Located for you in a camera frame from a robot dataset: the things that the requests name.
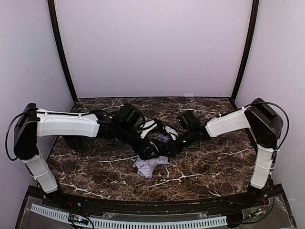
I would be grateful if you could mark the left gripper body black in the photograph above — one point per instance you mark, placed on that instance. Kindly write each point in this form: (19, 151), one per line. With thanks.
(147, 150)

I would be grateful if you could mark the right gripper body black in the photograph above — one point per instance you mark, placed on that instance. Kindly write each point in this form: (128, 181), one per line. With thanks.
(169, 148)

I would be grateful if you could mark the lavender folding umbrella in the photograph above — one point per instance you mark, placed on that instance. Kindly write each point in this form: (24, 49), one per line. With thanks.
(145, 168)

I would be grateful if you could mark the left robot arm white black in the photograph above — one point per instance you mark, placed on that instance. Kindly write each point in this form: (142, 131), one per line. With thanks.
(33, 123)

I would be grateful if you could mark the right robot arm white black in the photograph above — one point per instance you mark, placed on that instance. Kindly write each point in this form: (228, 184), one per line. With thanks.
(258, 119)

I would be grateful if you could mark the black cup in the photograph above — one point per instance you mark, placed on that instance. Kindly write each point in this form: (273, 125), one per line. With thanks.
(73, 142)

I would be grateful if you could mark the grey slotted cable duct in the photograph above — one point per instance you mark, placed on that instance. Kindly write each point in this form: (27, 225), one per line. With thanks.
(128, 221)

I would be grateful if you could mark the black front table rail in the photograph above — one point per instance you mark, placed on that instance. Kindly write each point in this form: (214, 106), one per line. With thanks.
(94, 206)

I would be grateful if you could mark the right black corner post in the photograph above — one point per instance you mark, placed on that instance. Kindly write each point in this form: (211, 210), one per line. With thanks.
(246, 51)

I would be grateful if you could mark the black corner post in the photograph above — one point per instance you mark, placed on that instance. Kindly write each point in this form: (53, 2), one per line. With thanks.
(246, 51)
(60, 49)

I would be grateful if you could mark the left black corner post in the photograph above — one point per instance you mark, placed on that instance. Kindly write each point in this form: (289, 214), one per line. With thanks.
(60, 49)

